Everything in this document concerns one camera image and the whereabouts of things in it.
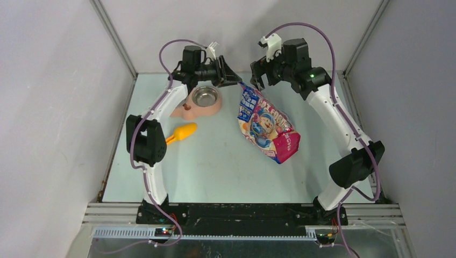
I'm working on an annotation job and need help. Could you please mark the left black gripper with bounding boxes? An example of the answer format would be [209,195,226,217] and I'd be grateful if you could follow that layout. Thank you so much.
[195,56,242,89]

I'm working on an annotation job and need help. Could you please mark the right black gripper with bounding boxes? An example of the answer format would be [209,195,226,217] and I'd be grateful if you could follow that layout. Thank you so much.
[250,45,294,92]

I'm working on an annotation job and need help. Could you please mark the pink double pet bowl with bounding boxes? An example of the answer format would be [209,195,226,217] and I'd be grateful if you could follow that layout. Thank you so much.
[170,86,222,121]

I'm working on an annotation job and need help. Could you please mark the colourful cat food bag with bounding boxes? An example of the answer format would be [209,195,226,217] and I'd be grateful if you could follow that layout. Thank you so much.
[237,82,301,164]

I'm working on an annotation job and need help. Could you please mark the yellow plastic scoop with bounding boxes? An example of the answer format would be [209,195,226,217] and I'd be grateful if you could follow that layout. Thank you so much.
[166,123,197,145]

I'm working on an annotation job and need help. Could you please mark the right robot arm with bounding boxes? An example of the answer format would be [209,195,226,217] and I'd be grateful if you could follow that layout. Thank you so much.
[251,34,385,225]

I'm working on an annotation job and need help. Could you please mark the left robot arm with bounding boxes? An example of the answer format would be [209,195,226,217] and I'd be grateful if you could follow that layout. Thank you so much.
[125,40,241,224]

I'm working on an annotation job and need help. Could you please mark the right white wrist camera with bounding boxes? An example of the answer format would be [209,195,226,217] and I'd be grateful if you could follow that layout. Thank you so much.
[258,33,282,62]

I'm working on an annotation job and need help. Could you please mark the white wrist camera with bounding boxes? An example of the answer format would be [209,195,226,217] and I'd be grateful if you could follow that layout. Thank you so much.
[258,33,282,62]
[205,41,219,61]

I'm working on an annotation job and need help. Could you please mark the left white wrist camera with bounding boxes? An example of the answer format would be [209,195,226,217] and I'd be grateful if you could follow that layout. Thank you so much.
[205,41,219,61]

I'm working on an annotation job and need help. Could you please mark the right aluminium frame post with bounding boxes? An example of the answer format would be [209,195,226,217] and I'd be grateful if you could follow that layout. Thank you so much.
[343,0,390,77]

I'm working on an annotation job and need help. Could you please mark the aluminium frame post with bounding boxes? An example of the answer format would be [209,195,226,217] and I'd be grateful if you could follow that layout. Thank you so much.
[89,0,138,80]
[343,0,390,77]

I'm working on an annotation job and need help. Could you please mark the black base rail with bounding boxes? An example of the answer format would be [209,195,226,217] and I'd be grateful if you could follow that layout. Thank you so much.
[136,201,348,236]

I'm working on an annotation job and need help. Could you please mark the left aluminium frame post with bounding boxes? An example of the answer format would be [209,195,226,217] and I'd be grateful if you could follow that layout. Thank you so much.
[89,0,138,80]

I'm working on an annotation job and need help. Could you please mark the white cable duct strip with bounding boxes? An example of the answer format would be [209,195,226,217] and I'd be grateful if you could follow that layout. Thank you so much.
[92,227,317,241]

